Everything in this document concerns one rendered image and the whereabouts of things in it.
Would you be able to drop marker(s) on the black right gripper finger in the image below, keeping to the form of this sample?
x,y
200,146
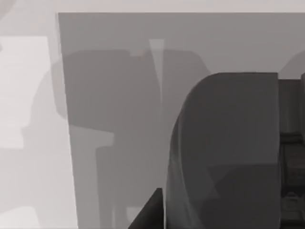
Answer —
x,y
153,214

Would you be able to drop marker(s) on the dark grey rounded block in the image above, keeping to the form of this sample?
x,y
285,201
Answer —
x,y
228,148

